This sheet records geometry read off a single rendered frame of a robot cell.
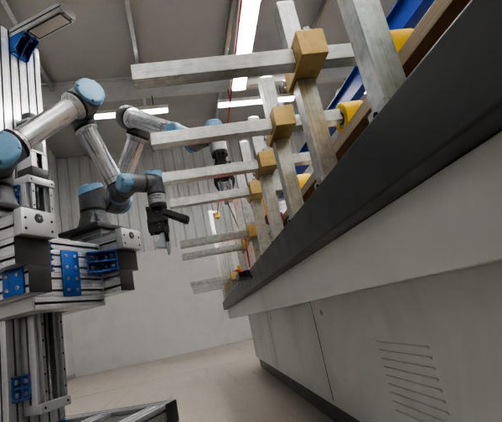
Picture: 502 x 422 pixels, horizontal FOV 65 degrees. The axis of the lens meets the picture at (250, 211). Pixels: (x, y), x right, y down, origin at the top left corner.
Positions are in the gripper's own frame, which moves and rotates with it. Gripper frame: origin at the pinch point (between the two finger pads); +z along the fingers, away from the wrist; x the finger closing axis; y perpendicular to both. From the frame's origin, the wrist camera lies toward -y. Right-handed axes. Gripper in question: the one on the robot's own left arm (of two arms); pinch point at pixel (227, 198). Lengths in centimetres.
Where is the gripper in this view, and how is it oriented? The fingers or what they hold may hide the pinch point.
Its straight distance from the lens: 167.5
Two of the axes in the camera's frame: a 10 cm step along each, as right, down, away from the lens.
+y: 1.1, -2.8, -9.6
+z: 2.0, 9.5, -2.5
